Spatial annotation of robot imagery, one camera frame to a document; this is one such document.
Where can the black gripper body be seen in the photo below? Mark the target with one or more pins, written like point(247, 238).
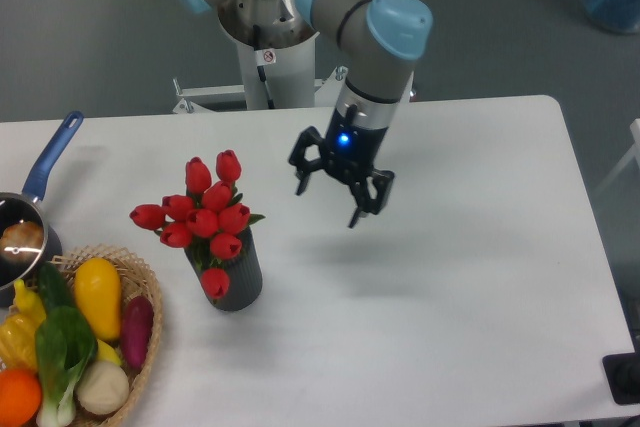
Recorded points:
point(349, 149)

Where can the red tulip bouquet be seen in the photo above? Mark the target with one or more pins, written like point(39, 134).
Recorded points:
point(210, 211)

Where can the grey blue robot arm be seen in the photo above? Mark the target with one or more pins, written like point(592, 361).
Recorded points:
point(383, 39)

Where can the dark grey ribbed vase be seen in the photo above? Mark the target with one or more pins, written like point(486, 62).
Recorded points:
point(229, 285)

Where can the woven bamboo basket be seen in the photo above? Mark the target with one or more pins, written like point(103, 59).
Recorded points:
point(98, 344)

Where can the purple eggplant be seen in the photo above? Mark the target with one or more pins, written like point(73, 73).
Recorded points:
point(136, 331)

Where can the yellow squash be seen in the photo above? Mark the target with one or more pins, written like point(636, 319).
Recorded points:
point(98, 291)

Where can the black device at edge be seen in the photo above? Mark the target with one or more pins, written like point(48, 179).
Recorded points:
point(622, 373)

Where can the brown bun in pan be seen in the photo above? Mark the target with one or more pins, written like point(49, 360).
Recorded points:
point(22, 242)

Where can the green bok choy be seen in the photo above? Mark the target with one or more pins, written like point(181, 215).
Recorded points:
point(65, 344)

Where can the white garlic bulb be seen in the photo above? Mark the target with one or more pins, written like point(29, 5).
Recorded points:
point(103, 389)

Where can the yellow bell pepper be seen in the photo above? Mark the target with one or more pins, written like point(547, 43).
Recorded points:
point(18, 343)

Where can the orange fruit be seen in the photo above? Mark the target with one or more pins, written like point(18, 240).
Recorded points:
point(21, 396)

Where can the white chair frame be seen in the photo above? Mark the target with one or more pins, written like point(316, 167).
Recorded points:
point(631, 156)

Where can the blue handled saucepan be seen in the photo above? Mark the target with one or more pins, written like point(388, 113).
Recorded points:
point(26, 206)

